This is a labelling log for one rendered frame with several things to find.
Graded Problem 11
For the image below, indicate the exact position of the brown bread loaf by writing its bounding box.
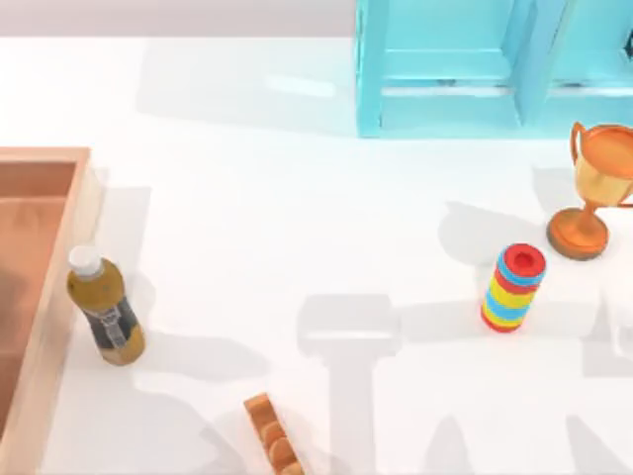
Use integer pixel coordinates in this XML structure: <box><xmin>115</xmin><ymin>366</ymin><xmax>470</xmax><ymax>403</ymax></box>
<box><xmin>243</xmin><ymin>392</ymin><xmax>308</xmax><ymax>475</ymax></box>

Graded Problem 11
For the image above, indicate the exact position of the stack of coloured rings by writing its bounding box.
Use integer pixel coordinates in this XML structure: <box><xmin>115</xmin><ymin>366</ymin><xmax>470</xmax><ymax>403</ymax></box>
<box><xmin>480</xmin><ymin>242</ymin><xmax>548</xmax><ymax>335</ymax></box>

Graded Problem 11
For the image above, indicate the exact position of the light blue rack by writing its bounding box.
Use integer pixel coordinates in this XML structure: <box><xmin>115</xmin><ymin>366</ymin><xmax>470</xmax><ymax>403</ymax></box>
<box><xmin>353</xmin><ymin>0</ymin><xmax>633</xmax><ymax>140</ymax></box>

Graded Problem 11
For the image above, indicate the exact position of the yellow bottle with white cap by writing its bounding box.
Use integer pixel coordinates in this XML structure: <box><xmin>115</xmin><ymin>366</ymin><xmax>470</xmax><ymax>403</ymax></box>
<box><xmin>66</xmin><ymin>245</ymin><xmax>147</xmax><ymax>367</ymax></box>

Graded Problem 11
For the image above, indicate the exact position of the orange gold trophy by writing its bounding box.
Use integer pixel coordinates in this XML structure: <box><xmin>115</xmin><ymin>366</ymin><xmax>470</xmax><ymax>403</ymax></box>
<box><xmin>546</xmin><ymin>122</ymin><xmax>633</xmax><ymax>262</ymax></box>

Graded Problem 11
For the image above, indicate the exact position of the salmon-coloured shallow box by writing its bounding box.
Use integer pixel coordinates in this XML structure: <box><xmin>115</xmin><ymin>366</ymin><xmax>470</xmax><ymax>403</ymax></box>
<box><xmin>0</xmin><ymin>146</ymin><xmax>103</xmax><ymax>475</ymax></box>

